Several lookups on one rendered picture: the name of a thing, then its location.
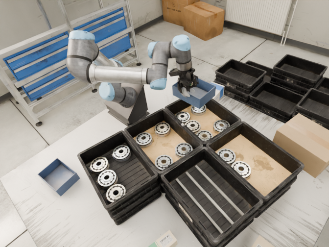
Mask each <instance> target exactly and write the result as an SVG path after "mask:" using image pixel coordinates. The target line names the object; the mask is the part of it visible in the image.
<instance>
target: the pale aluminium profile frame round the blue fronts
mask: <svg viewBox="0 0 329 247"><path fill-rule="evenodd" d="M35 1H36V3H37V5H38V7H39V9H40V11H41V13H42V16H43V18H44V20H45V22H46V24H47V26H48V28H49V30H51V29H52V26H51V24H50V22H49V19H48V17H47V15H46V13H45V10H44V8H43V6H42V4H41V1H40V0H35ZM124 1H126V3H127V5H126V6H125V7H126V12H125V13H124V15H127V17H128V22H129V28H127V29H125V30H123V31H120V32H118V33H116V34H114V35H112V36H110V37H108V38H106V39H104V40H102V41H100V42H98V43H96V44H97V45H98V47H100V46H102V45H104V44H106V43H108V42H110V41H112V40H114V39H116V38H118V37H120V36H122V35H124V34H126V33H128V32H131V36H132V38H131V39H130V41H133V44H131V48H130V49H127V50H125V51H124V52H122V53H121V54H119V55H117V56H115V57H114V58H112V59H116V60H118V59H120V58H122V57H124V56H126V55H129V56H131V57H133V58H132V59H131V60H129V61H127V62H125V63H124V64H123V67H126V66H128V65H130V64H131V63H133V62H135V61H137V64H136V65H137V66H140V65H141V63H140V58H139V52H138V47H137V42H136V37H135V32H134V26H133V21H132V16H131V11H130V5H129V0H124ZM57 3H58V5H59V8H60V10H61V13H62V15H63V18H64V20H65V23H66V25H67V26H68V27H69V33H70V32H72V31H73V28H72V26H71V23H70V20H69V18H68V15H67V13H66V10H65V7H64V5H63V2H62V0H57ZM98 3H99V6H100V9H101V8H103V3H102V0H98ZM69 25H70V26H69ZM70 27H71V28H70ZM133 51H134V52H135V54H133V53H131V52H133ZM66 59H67V58H65V59H63V60H61V61H59V62H57V63H55V64H53V65H51V66H49V67H47V68H45V69H43V70H41V71H39V72H37V73H35V74H33V75H30V76H28V77H26V78H24V79H22V80H20V81H17V80H16V79H15V80H13V81H11V80H10V78H9V77H8V75H7V74H6V72H5V70H7V69H9V68H8V66H5V67H3V68H2V67H1V65H0V79H1V81H2V82H3V83H4V85H5V86H6V88H7V89H8V90H9V92H10V93H11V95H12V96H13V97H14V99H15V100H16V104H20V105H21V106H22V107H23V108H24V109H25V111H26V112H27V113H28V114H29V115H30V116H31V117H32V118H33V120H34V121H35V122H36V124H35V125H36V126H41V125H42V122H40V121H39V120H38V119H37V118H39V117H40V116H42V115H44V114H45V113H47V112H49V111H50V110H52V109H54V108H56V107H57V106H59V105H61V104H62V103H64V102H66V101H68V100H70V99H71V98H73V97H74V96H76V95H78V94H80V93H82V92H83V91H85V90H87V89H89V88H90V87H91V88H92V89H93V90H92V92H93V93H95V92H97V89H95V86H94V85H95V84H97V83H99V82H96V83H95V84H89V83H88V84H87V85H85V86H83V87H82V88H80V89H78V90H77V91H75V92H73V93H71V94H70V95H68V96H66V97H64V98H63V99H61V100H59V101H57V102H56V103H54V104H52V105H50V106H49V107H47V108H45V109H43V110H42V111H40V112H38V113H34V112H33V111H32V109H33V107H34V106H35V105H37V104H39V103H41V102H42V101H44V100H46V99H48V98H50V97H51V96H53V95H55V94H57V93H59V92H61V91H63V90H65V89H66V88H68V87H70V86H72V85H73V84H75V83H77V82H79V80H78V79H76V78H75V79H73V80H71V81H70V82H68V83H66V84H64V85H62V86H60V87H58V88H57V89H55V90H53V91H51V92H49V93H47V94H46V95H44V96H42V97H39V98H37V99H36V100H35V101H33V102H31V103H29V104H27V103H26V101H25V100H24V99H23V98H24V97H26V96H27V95H26V93H25V94H23V93H24V90H23V89H21V90H19V91H18V90H17V88H19V87H21V86H23V85H25V84H27V83H29V82H31V81H33V80H35V79H37V78H39V77H41V76H43V75H45V74H47V73H49V72H51V71H53V70H55V69H57V68H59V67H61V66H63V65H65V64H66ZM21 94H23V95H21Z"/></svg>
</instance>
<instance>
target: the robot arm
mask: <svg viewBox="0 0 329 247"><path fill-rule="evenodd" d="M94 40H95V36H94V35H93V34H92V33H90V32H87V31H82V30H74V31H72V32H70V35H69V43H68V52H67V59H66V65H67V68H68V70H69V72H70V73H71V74H72V75H73V76H74V77H75V78H76V79H78V80H80V81H82V82H85V83H89V84H95V83H96V82H101V85H100V86H99V94H100V96H101V98H102V99H104V100H107V101H111V102H116V103H118V104H120V105H121V106H122V107H126V108H128V107H131V106H132V105H133V104H134V102H135V100H136V92H135V90H134V89H133V88H132V87H129V86H126V87H121V84H122V83H129V84H147V85H150V88H151V89H153V90H164V89H165V88H166V81H167V69H168V59H169V58H175V60H176V66H177V68H174V69H172V70H170V72H169V75H170V77H171V76H179V77H178V80H177V81H178V82H177V83H178V84H177V88H178V91H179V92H180V93H181V94H182V95H183V96H184V97H190V95H189V92H192V93H195V90H194V89H193V87H196V86H197V84H199V82H197V81H198V76H196V75H194V74H193V73H194V72H195V69H194V68H192V59H191V49H190V48H191V45H190V41H189V37H188V36H186V35H183V34H181V35H179V36H175V37H174V38H173V41H166V42H160V41H157V42H151V43H149V45H148V56H149V58H151V59H152V67H151V68H135V67H123V64H122V63H121V62H120V61H118V60H116V59H108V58H107V57H106V56H105V55H104V54H102V53H101V52H100V51H99V47H98V45H97V44H96V43H95V42H94ZM196 79H197V80H196Z"/></svg>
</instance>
